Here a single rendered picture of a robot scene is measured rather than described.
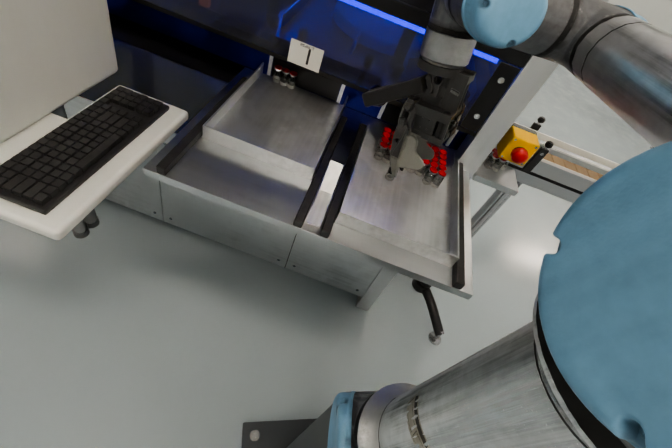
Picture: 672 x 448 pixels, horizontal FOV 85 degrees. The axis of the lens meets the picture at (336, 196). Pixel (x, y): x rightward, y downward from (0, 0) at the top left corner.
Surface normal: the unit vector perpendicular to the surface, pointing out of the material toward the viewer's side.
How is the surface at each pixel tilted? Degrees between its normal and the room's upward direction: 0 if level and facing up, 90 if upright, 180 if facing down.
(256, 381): 0
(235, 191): 0
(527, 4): 80
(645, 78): 86
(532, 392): 90
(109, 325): 0
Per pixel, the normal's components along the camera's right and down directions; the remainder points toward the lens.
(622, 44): -0.76, -0.49
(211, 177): 0.27, -0.66
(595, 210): -0.92, -0.29
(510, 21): 0.02, 0.60
